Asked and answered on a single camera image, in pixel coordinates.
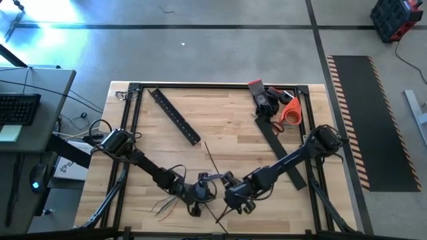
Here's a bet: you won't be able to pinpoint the black slotted cable duct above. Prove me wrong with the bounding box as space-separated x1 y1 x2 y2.
147 87 202 147

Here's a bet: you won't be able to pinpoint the orange tape dispenser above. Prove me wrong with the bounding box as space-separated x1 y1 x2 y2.
279 97 303 127

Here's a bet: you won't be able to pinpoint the white cardboard box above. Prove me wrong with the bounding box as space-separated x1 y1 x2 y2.
53 156 90 183

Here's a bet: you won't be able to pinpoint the grey desk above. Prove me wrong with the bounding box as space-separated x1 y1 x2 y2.
0 65 77 154

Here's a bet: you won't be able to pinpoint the black floor power cable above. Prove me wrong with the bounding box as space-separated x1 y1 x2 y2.
394 39 427 86

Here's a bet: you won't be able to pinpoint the black desk cable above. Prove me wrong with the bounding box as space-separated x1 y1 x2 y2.
0 79 104 114

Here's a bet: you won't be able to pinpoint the black tape roll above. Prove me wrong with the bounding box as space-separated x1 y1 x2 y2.
279 90 296 105

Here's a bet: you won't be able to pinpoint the black red toolbox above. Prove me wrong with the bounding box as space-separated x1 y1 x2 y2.
370 0 424 43

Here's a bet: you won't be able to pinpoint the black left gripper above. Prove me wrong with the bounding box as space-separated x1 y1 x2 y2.
186 179 220 217

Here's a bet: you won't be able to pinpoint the black striped floor mat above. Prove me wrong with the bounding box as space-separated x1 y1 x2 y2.
326 55 422 193

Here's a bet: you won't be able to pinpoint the black keyboard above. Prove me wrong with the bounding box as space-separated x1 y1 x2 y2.
0 93 43 127

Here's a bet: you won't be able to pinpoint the green sticky note pad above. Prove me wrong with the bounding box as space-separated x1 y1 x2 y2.
0 125 23 143

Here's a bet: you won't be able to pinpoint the grey glove red cuff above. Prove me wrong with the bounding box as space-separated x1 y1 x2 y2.
266 86 284 116
248 79 280 118

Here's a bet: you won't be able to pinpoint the black flat duct cover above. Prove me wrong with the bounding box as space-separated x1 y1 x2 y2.
255 116 308 191

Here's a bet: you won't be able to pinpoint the red-handled scissors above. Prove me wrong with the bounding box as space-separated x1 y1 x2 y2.
250 112 286 137

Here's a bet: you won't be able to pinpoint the grey metal bar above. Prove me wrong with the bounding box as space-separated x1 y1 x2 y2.
403 89 427 147

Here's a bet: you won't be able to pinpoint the red wire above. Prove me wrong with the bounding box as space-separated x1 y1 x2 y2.
157 206 181 223

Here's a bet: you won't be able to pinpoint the small cable coil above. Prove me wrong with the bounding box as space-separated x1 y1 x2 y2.
115 89 139 101

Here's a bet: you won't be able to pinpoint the black wire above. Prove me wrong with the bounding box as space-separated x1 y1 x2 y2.
202 201 231 235

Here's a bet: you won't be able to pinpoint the black computer mouse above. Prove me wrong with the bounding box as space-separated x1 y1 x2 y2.
29 163 49 195

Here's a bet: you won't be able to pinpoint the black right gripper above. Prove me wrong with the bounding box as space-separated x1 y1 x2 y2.
224 181 258 214

